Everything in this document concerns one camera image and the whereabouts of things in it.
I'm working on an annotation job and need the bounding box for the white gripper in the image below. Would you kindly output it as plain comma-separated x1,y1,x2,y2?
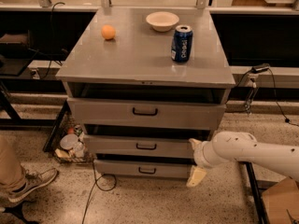
186,138,218,188

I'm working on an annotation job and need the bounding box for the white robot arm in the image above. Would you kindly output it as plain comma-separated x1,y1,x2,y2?
187,132,299,188

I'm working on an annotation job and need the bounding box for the grey drawer cabinet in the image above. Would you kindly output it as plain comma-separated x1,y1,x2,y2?
57,7,235,166

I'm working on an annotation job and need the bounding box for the grey top drawer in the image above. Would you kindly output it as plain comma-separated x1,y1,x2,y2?
67,98,226,130

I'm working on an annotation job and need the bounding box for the cardboard box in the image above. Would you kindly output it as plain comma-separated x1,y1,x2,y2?
262,178,299,224

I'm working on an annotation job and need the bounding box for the blue Pepsi can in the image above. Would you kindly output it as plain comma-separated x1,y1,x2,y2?
171,25,193,63

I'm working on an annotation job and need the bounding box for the white bowl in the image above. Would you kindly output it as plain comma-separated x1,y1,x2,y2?
146,11,179,32

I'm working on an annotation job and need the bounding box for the orange fruit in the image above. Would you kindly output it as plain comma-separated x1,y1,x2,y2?
101,25,116,40

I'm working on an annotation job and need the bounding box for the grey sneaker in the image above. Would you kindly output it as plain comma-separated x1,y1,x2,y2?
8,168,58,203

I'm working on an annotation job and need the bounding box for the khaki trouser leg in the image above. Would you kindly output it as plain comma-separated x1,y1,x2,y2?
0,136,26,194

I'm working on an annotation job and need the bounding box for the black metal frame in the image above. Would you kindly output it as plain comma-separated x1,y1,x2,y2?
244,162,268,224

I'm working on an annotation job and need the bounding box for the black floor cable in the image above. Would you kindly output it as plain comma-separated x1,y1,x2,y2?
81,161,118,224

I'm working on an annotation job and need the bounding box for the black power adapter with cable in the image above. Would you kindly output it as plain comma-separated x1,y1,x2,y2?
235,63,299,127

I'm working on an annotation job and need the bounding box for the wire basket with items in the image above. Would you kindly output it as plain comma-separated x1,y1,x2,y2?
53,115,93,164

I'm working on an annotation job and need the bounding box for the black table leg frame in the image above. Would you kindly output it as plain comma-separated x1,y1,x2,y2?
0,78,69,152

